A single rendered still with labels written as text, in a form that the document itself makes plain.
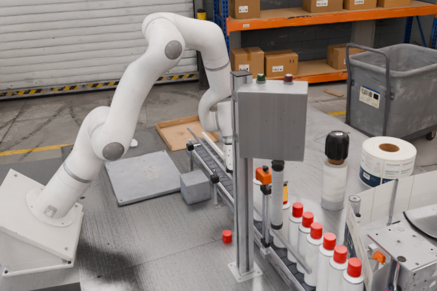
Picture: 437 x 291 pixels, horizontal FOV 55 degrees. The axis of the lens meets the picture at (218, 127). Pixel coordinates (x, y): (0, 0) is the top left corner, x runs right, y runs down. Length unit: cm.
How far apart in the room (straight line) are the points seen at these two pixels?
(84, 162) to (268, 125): 70
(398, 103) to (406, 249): 263
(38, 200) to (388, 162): 129
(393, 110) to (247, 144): 267
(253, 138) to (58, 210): 80
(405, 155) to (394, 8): 400
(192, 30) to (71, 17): 419
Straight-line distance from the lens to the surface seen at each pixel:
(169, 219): 167
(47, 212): 158
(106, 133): 138
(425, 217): 167
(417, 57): 434
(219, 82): 146
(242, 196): 123
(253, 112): 104
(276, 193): 113
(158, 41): 126
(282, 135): 106
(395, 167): 173
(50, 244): 152
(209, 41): 137
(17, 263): 158
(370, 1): 555
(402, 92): 362
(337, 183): 156
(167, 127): 239
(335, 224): 156
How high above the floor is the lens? 183
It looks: 25 degrees down
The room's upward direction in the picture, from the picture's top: 3 degrees counter-clockwise
